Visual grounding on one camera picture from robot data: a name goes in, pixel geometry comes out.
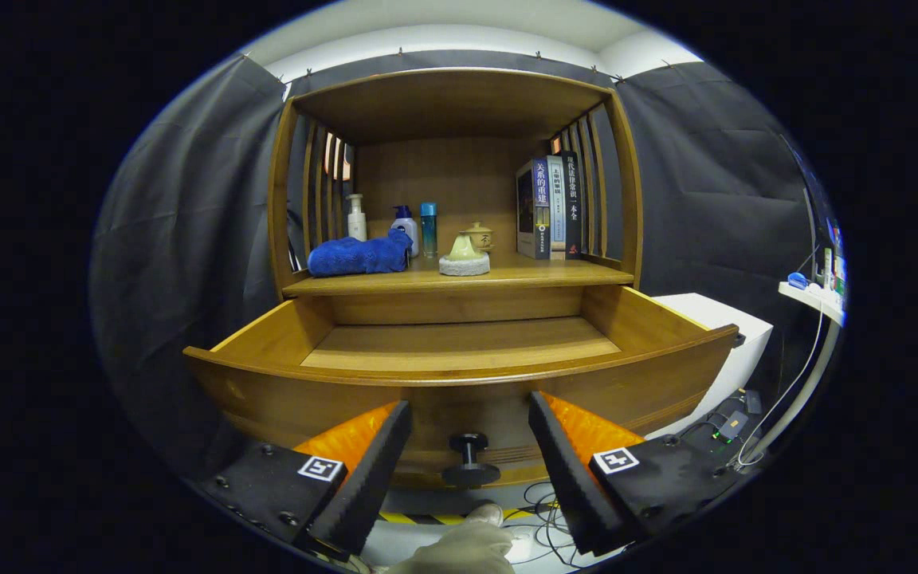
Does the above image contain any pale grey spine book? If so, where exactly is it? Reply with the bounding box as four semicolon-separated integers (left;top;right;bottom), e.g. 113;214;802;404
547;155;567;260

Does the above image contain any white bottle with blue cap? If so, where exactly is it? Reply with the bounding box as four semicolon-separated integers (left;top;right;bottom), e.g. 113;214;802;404
390;206;420;258

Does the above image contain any wooden countertop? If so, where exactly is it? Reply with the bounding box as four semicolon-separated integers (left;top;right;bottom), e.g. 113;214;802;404
282;251;635;298

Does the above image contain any blue spine book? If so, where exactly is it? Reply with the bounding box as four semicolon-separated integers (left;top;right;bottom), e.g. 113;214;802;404
516;158;551;260

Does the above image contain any white desk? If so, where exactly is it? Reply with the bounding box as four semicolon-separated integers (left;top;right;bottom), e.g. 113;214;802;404
778;281;846;467

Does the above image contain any black spine book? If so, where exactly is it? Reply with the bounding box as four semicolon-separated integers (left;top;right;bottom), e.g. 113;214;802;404
560;151;583;260

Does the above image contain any pale green scrubber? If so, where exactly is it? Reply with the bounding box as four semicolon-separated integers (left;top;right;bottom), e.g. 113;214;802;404
438;231;491;277

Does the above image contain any blue towel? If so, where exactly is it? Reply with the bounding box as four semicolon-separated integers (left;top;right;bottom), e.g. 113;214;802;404
308;230;414;277

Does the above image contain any black electronic device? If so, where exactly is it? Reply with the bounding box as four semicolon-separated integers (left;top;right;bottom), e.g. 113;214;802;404
694;389;764;457

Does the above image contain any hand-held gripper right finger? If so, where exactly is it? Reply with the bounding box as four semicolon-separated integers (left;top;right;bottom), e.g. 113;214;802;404
528;391;751;557

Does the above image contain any white cable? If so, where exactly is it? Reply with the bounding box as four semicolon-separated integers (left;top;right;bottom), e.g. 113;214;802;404
734;315;826;471

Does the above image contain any tangle of black cables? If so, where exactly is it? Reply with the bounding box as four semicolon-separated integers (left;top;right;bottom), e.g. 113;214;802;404
519;481;587;568

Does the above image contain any wooden drawer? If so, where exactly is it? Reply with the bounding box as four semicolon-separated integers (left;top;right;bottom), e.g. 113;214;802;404
182;285;740;489

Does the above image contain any black backdrop cloth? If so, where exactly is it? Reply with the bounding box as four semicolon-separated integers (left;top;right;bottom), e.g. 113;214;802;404
92;49;834;479

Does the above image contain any white drawer unit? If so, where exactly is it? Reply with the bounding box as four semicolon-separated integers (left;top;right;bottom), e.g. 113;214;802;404
646;293;775;439

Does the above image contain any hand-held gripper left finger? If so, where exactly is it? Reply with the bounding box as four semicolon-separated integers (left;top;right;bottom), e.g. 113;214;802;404
200;401;414;559

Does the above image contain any beige lidded tea cup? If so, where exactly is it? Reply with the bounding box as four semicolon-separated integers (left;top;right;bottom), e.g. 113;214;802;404
463;222;496;254

